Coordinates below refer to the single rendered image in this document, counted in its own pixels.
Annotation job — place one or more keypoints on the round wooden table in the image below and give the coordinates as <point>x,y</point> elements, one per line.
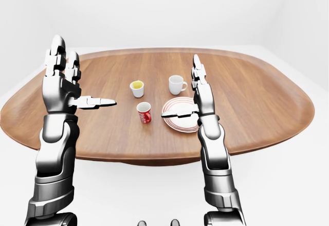
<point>159,107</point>

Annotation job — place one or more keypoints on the red mug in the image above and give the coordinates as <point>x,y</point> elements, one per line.
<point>144,113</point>

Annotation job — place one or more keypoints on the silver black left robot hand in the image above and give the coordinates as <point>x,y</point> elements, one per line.
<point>55,92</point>

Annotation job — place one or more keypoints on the white mug with yellow inside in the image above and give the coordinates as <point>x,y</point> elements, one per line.
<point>137,89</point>

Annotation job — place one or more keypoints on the plain white mug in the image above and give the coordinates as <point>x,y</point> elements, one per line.
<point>176,85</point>

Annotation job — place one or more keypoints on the small dark rounded shape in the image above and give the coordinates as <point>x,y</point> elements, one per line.
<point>175,222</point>
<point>142,223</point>

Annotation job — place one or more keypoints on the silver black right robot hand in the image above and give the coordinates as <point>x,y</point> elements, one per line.
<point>205,100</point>

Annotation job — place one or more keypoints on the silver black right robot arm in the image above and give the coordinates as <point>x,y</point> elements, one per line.
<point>218,169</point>

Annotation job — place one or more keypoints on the white plate with red rings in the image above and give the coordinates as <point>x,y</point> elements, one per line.
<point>180,123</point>

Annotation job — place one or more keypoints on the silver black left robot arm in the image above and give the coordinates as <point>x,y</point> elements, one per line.
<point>51,169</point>

